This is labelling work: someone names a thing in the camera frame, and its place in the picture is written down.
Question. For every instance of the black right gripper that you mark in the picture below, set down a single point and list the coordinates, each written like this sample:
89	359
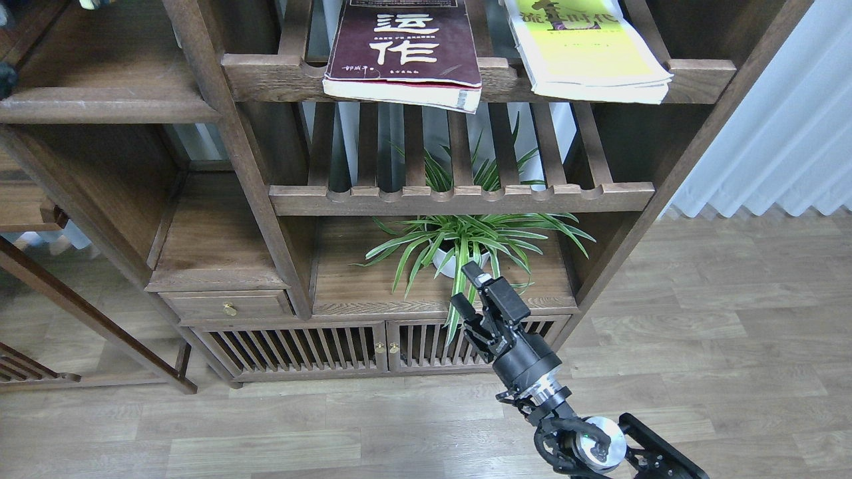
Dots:
520	360

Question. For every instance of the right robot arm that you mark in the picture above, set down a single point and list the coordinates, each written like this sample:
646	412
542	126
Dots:
576	446

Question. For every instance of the green spider plant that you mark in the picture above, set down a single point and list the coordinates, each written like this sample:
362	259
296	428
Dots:
506	234

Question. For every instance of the white plant pot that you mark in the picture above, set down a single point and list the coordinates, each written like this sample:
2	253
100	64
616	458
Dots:
444	259

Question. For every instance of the brass drawer knob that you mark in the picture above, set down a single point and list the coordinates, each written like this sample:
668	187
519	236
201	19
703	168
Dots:
229	309

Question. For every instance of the maroon book white characters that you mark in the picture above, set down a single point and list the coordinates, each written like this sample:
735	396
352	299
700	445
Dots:
409	52

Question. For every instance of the yellow green book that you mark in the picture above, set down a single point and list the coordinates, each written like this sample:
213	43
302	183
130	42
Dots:
585	50

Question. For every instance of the white curtain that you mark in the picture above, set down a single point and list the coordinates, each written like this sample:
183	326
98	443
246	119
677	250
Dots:
787	148

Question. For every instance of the dark wooden bookshelf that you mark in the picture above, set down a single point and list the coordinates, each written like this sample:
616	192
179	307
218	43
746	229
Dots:
192	142

